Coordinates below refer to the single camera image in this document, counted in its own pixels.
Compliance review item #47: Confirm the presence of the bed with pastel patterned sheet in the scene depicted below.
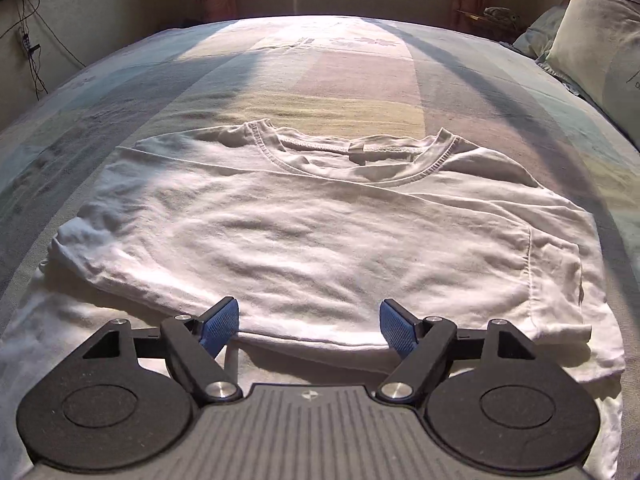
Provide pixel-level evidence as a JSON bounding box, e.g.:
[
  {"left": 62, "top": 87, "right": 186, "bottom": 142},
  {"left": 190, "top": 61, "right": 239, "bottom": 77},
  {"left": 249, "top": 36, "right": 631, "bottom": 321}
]
[{"left": 0, "top": 14, "right": 640, "bottom": 480}]

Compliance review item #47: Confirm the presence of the wall power strip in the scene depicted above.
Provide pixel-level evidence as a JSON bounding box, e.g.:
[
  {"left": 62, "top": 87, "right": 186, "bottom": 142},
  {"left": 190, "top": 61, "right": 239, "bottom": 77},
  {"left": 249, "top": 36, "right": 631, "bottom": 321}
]
[{"left": 17, "top": 27, "right": 42, "bottom": 57}]

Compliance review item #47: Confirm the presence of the wooden nightstand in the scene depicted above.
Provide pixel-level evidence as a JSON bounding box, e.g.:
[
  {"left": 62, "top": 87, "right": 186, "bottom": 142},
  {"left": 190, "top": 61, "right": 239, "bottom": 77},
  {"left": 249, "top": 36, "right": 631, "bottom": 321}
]
[{"left": 454, "top": 10, "right": 527, "bottom": 42}]

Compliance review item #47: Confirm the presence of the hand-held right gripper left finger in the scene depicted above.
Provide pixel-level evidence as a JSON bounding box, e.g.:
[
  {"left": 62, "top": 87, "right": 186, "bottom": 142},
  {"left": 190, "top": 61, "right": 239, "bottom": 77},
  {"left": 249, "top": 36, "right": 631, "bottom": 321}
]
[{"left": 82, "top": 296, "right": 240, "bottom": 403}]

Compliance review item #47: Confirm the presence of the black wall cable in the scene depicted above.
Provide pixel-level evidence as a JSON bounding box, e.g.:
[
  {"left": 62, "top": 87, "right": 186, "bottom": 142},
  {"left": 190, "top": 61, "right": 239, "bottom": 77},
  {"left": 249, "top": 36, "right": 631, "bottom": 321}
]
[{"left": 0, "top": 0, "right": 89, "bottom": 97}]

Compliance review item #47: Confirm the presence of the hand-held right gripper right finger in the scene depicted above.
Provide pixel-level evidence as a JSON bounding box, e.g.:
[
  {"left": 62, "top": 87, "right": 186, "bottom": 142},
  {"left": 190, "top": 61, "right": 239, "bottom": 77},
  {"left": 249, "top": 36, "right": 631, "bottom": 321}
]
[{"left": 376, "top": 299, "right": 536, "bottom": 405}]

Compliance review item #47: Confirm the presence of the grey-blue pillow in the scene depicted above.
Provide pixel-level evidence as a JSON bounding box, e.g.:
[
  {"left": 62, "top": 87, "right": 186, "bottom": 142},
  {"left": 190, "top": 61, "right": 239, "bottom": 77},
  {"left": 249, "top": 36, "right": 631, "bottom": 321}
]
[{"left": 510, "top": 7, "right": 586, "bottom": 97}]

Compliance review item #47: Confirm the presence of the white long-sleeved shirt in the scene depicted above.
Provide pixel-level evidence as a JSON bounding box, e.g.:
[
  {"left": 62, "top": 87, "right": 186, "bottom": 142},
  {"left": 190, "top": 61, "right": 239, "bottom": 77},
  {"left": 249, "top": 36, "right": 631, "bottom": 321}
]
[{"left": 0, "top": 119, "right": 627, "bottom": 480}]

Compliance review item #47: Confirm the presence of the cream printed pillow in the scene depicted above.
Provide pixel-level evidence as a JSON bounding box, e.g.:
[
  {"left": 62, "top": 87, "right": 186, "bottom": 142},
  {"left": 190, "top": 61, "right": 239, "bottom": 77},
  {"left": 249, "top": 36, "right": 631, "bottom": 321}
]
[{"left": 542, "top": 0, "right": 640, "bottom": 152}]

